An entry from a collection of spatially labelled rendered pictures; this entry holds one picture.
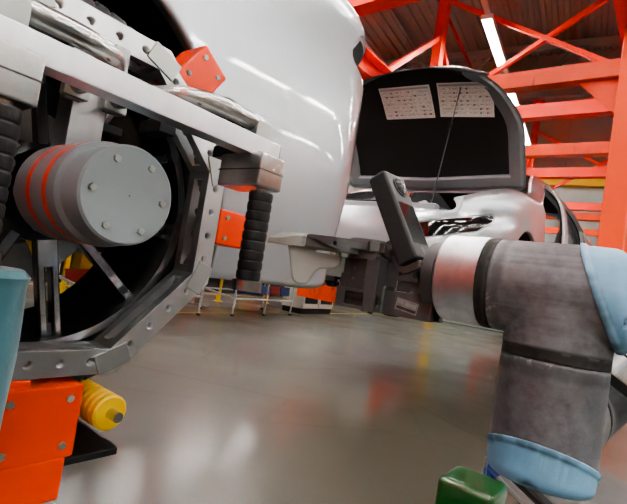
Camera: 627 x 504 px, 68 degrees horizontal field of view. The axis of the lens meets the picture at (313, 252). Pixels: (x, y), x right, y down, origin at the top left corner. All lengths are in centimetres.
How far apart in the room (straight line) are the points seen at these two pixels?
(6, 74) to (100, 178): 16
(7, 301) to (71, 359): 22
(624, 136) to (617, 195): 44
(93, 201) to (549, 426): 53
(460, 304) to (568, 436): 14
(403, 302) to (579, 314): 17
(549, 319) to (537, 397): 7
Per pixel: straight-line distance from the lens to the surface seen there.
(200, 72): 91
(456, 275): 47
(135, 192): 64
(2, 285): 60
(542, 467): 46
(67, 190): 63
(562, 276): 45
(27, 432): 80
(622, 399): 58
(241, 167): 70
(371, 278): 52
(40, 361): 78
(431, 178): 419
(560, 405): 45
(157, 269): 94
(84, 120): 78
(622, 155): 412
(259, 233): 67
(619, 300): 44
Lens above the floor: 79
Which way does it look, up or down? 3 degrees up
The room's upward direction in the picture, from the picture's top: 9 degrees clockwise
